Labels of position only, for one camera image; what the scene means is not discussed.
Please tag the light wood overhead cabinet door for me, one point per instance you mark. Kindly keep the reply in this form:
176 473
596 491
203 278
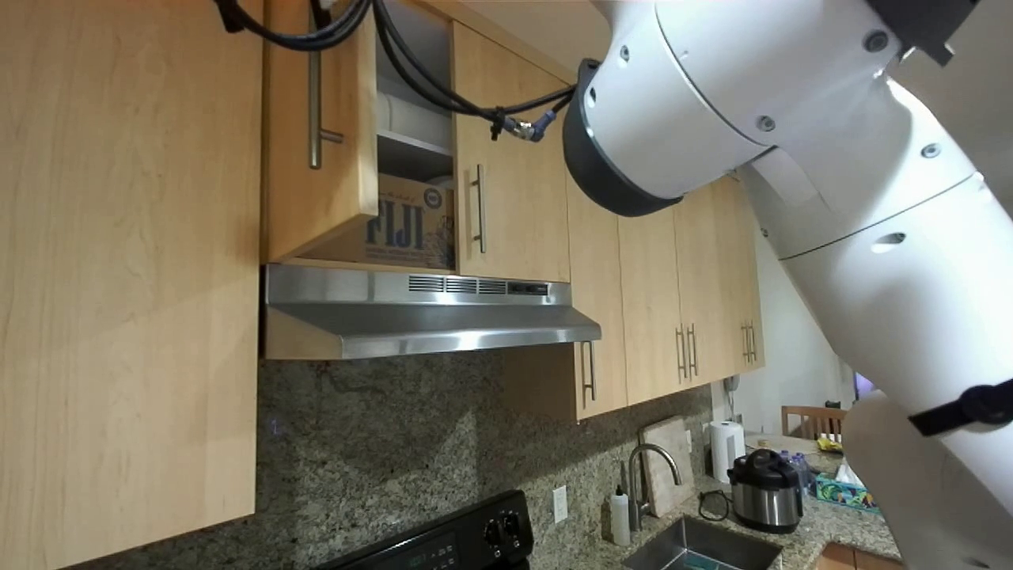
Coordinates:
319 143

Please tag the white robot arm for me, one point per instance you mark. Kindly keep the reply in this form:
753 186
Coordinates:
881 219

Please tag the right overhead cabinet door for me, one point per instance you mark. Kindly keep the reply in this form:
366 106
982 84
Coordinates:
511 214

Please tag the white cabinet shelf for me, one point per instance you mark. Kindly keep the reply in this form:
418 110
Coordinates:
412 141

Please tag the tall light wood cabinet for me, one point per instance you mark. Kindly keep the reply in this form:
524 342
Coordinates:
128 275

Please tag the brown Fiji cardboard box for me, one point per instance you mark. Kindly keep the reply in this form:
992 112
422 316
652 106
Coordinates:
412 225

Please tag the stainless steel range hood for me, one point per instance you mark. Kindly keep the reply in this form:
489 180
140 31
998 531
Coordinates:
352 315

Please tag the white soap dispenser bottle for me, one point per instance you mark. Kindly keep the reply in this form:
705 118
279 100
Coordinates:
619 506

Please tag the black stove control panel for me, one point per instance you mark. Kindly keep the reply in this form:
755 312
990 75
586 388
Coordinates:
481 535

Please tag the chrome kitchen faucet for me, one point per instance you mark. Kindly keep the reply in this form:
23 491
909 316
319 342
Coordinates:
652 481

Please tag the white paper towel roll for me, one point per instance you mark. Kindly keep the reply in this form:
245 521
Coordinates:
727 447

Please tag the stainless steel sink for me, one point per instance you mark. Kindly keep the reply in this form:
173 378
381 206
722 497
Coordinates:
701 544

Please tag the wooden chair back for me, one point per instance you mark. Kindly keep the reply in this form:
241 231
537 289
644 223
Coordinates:
813 421

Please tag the black silver pressure cooker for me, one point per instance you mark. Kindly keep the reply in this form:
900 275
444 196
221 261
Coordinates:
768 491

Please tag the lower wood wall cabinets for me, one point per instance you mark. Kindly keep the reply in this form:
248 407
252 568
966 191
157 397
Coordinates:
677 299

